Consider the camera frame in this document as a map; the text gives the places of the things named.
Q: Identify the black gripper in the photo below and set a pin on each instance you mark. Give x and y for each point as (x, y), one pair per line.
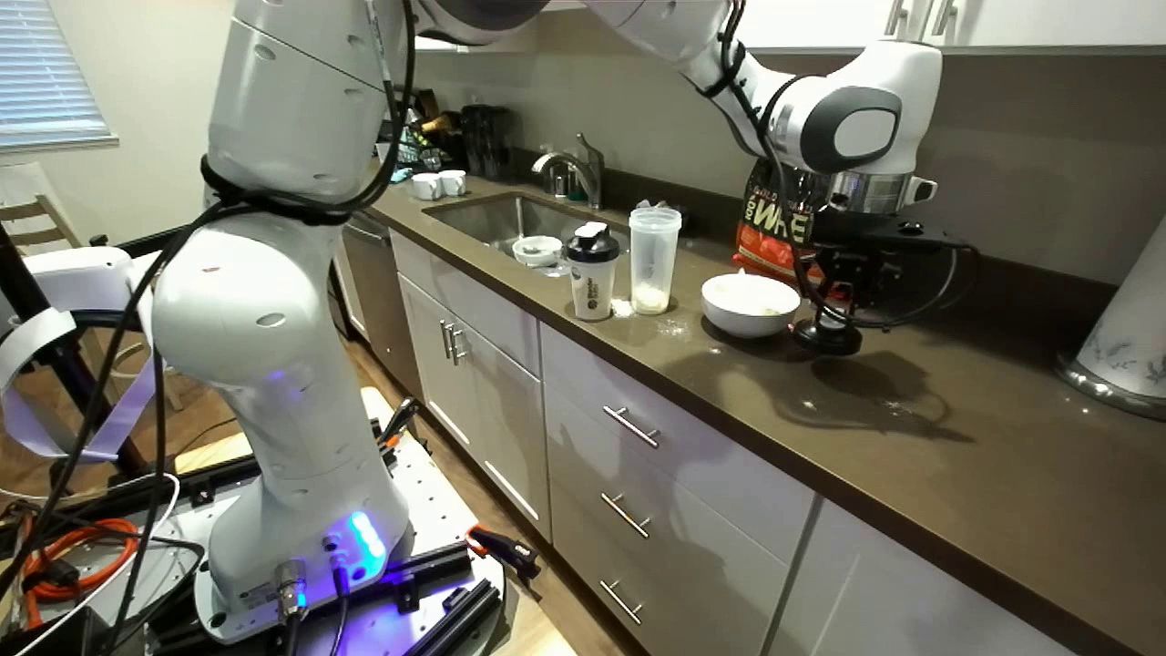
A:
(865, 234)

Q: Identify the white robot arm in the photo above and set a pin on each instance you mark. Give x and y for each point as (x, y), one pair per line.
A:
(290, 159)

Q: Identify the clear right shaker bottle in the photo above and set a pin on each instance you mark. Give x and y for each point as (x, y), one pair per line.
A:
(655, 244)

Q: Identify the left shaker bottle black lid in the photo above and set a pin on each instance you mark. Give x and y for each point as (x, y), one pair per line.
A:
(591, 269)

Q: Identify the black whey protein bag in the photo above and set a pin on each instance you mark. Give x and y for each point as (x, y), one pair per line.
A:
(775, 230)

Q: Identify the white ceramic bowl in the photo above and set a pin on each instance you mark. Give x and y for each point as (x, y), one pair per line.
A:
(747, 305)

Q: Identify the white upper cabinets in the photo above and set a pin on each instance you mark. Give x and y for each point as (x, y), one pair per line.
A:
(959, 28)

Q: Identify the chrome sink faucet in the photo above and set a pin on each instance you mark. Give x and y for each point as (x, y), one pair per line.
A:
(573, 176)

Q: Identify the white drawer cabinet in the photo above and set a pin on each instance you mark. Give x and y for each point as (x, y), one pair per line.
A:
(679, 529)

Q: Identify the white bowl in sink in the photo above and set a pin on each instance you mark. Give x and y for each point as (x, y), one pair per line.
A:
(537, 248)

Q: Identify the white lower right cabinet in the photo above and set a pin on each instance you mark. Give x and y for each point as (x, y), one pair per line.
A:
(865, 597)

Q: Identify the steel kitchen sink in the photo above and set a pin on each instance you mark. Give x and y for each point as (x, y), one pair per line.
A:
(506, 217)

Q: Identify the white door cabinet under sink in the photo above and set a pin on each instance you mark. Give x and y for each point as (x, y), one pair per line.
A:
(480, 361)

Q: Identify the black coffee maker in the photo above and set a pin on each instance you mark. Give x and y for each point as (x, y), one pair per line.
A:
(487, 134)

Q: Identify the white cup on counter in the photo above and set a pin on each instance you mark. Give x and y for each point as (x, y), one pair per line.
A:
(427, 186)

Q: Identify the black orange clamp tool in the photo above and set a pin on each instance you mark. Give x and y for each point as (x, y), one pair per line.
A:
(511, 551)

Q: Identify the stainless dishwasher front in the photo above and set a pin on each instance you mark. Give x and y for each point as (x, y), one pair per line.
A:
(373, 295)

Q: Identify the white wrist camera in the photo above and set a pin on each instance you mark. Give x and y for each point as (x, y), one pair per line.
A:
(896, 191)

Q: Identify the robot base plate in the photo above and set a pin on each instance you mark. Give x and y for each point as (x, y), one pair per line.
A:
(323, 592)

